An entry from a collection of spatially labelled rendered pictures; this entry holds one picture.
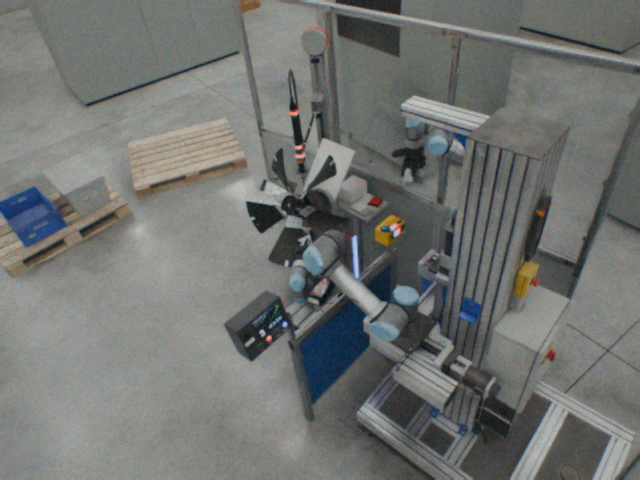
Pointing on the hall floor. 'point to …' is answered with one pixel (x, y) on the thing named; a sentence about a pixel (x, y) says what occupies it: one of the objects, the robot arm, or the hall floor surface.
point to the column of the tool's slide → (322, 94)
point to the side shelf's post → (359, 244)
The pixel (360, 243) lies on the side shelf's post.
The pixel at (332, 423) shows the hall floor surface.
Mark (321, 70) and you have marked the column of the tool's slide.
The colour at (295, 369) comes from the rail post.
